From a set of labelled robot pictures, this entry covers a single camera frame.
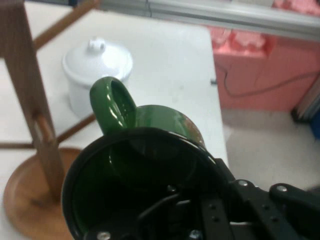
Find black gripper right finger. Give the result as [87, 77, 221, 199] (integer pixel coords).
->
[215, 158, 320, 240]

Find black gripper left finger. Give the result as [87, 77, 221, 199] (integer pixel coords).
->
[201, 196, 235, 240]

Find green enamel mug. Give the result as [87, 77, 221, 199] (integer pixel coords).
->
[61, 76, 237, 240]

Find blue plastic box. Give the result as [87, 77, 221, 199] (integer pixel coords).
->
[309, 117, 320, 140]

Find grey metal bar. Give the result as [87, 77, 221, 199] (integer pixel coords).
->
[291, 74, 320, 123]

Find white enamel pot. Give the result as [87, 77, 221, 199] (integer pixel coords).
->
[65, 71, 133, 119]

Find wooden mug tree stand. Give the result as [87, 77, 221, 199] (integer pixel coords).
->
[0, 0, 103, 240]

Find white pot lid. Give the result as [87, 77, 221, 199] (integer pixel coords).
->
[62, 36, 134, 89]

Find thin dark cable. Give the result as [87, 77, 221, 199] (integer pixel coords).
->
[222, 69, 320, 98]

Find aluminium frame rail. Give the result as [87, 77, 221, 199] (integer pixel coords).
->
[99, 0, 320, 43]

